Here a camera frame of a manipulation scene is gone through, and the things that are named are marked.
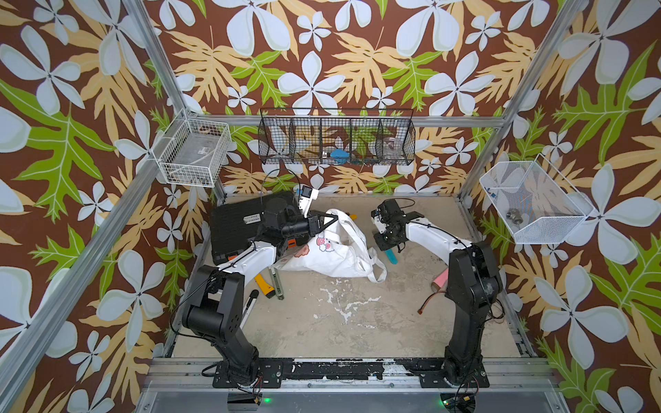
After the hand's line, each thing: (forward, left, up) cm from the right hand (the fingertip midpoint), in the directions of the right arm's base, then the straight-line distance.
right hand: (381, 240), depth 98 cm
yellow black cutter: (-18, +43, -4) cm, 47 cm away
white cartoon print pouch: (-13, +17, +13) cm, 25 cm away
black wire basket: (+31, +19, +26) cm, 45 cm away
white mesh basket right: (-1, -45, +22) cm, 51 cm away
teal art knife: (-7, -3, -1) cm, 8 cm away
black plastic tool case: (+8, +59, +1) cm, 59 cm away
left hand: (-5, +18, +21) cm, 28 cm away
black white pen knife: (-21, +47, -4) cm, 52 cm away
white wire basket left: (+16, +67, +30) cm, 75 cm away
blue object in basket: (+22, +16, +24) cm, 36 cm away
